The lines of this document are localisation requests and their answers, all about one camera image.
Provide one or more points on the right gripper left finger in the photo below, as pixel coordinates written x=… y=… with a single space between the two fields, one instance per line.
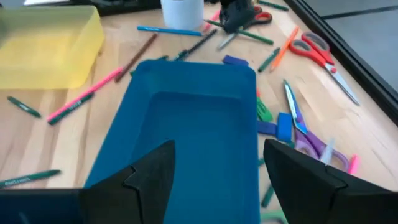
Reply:
x=136 y=193

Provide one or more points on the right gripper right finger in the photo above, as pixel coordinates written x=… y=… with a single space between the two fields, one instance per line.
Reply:
x=301 y=186

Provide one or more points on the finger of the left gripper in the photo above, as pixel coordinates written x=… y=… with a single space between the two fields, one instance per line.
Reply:
x=245 y=21
x=230 y=24

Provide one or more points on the red scissors with black grips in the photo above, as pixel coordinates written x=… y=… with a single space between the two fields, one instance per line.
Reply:
x=227 y=41

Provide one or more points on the pink pencil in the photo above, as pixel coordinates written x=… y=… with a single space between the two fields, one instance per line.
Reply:
x=213 y=19

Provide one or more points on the black pencil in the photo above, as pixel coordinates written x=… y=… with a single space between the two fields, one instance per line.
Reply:
x=202 y=40

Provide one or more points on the orange pen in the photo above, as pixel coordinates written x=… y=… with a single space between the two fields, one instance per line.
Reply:
x=284 y=49

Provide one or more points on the green plant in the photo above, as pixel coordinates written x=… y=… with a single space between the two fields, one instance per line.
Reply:
x=182 y=15

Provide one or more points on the orange eraser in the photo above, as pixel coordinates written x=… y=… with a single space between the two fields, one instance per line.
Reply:
x=258 y=92

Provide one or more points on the blue plastic bin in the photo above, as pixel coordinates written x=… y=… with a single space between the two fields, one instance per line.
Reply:
x=202 y=140

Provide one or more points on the green eraser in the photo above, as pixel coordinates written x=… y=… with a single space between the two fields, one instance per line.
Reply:
x=263 y=110

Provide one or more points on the brown pencil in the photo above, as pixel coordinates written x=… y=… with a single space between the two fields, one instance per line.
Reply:
x=136 y=57

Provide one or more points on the pink pen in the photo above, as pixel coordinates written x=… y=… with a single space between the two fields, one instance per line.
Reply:
x=354 y=165
x=85 y=93

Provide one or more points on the yellow plastic bin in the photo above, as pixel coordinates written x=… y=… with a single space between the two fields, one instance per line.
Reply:
x=46 y=53

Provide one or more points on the green pencil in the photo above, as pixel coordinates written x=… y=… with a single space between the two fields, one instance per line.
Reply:
x=258 y=38

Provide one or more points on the dark violet eraser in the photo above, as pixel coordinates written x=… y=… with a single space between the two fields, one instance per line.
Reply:
x=234 y=60

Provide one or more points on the bright blue eraser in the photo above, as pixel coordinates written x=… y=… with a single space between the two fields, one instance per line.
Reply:
x=284 y=127

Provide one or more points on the blue pen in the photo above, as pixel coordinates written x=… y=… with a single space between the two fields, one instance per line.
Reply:
x=168 y=30

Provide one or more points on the dark blue eraser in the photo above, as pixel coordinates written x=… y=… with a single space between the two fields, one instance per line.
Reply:
x=266 y=128

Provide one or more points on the purple scissors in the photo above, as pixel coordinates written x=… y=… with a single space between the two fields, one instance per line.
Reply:
x=293 y=109

